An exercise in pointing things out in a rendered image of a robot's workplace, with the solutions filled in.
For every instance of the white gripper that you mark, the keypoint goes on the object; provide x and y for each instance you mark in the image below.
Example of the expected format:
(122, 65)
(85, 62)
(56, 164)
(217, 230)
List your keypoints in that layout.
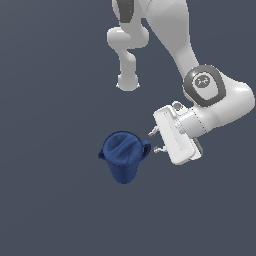
(175, 136)

